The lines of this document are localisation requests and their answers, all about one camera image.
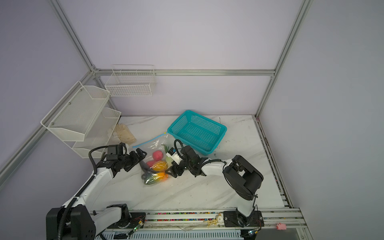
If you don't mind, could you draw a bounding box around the yellow wooden toy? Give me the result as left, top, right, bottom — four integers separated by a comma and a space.
206, 214, 224, 226

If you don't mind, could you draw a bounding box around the red strawberry toy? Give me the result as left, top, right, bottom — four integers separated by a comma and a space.
146, 160, 156, 168

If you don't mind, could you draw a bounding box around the beige cloth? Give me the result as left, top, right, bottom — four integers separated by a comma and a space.
114, 124, 137, 145

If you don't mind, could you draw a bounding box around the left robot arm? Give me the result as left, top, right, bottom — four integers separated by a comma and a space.
46, 143, 147, 240

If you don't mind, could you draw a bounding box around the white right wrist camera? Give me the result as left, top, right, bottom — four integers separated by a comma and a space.
168, 148, 182, 165

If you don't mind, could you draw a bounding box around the clear zip top bag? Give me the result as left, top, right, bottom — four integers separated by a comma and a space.
133, 133, 172, 186

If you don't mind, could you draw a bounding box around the pink pig figure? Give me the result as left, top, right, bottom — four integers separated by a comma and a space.
276, 223, 287, 231

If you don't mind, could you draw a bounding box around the green yellow cucumber toy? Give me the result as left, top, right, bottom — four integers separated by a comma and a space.
144, 172, 169, 185

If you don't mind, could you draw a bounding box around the yellow lemon toy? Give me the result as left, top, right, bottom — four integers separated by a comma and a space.
152, 161, 168, 172

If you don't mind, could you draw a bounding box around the white wire basket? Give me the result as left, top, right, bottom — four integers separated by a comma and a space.
105, 65, 157, 97

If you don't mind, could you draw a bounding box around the pink dragonfruit toy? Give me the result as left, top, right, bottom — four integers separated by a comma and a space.
152, 150, 164, 162

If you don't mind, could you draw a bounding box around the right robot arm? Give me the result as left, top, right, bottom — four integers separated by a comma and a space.
166, 146, 264, 221

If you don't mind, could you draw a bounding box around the white radish toy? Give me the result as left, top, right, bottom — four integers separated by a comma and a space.
162, 144, 173, 168

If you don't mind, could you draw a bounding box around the dark eggplant toy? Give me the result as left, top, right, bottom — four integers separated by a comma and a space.
139, 162, 157, 175

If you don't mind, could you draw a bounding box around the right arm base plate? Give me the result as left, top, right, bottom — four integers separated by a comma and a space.
223, 210, 265, 228

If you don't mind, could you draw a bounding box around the teal plastic basket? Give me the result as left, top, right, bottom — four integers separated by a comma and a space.
167, 110, 227, 156

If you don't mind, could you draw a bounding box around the white mesh two-tier shelf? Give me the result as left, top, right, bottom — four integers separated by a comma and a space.
41, 82, 121, 159

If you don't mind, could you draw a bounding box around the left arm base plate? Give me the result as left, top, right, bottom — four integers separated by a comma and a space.
107, 212, 146, 229

